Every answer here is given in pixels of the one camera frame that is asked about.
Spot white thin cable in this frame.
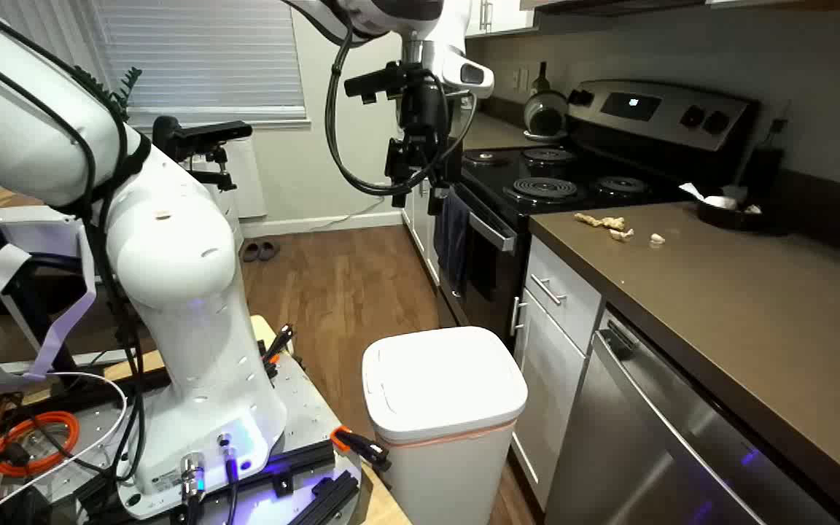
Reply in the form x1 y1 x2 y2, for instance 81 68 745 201
0 369 135 525

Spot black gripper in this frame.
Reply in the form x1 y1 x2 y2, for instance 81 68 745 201
382 61 457 211

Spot white utensil in dish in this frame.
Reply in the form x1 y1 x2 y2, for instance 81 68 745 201
678 178 764 217

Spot black base bars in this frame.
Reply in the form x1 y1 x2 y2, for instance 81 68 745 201
259 440 364 525

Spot black dish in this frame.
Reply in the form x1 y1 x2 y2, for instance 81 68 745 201
694 191 794 239

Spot stainless steel dishwasher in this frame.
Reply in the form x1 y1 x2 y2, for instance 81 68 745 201
543 308 840 525

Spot dark blue hanging towel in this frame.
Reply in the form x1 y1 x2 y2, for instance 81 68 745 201
431 187 476 302

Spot dark bottle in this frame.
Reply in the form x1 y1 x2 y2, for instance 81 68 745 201
745 115 791 201

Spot white cabinet drawer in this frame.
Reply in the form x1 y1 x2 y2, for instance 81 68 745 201
522 236 603 356

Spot white wall cabinets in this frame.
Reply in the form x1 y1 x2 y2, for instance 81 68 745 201
462 0 541 41

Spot pale food scraps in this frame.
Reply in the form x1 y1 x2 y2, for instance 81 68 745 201
571 211 640 246

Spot white box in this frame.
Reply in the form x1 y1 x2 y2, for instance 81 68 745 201
0 201 87 265

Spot orange coiled cable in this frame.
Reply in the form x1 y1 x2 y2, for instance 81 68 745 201
0 410 84 506

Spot green potted plant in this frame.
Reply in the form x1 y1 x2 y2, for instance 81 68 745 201
97 64 145 127

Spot dark steel kettle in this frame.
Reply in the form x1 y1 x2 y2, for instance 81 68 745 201
520 60 571 146

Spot white lidded trash bin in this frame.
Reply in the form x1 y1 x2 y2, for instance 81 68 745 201
358 324 532 525

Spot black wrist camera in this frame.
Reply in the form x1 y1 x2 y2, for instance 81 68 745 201
341 61 409 106

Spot orange black clamp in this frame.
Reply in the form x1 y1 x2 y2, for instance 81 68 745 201
259 324 301 379
331 423 395 477

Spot white cabinet door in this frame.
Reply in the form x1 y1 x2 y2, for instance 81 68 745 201
510 316 590 513

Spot black steel kitchen stove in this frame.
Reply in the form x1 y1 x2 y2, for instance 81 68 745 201
436 80 764 356

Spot white window blinds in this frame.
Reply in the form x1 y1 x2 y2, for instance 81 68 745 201
84 0 309 127

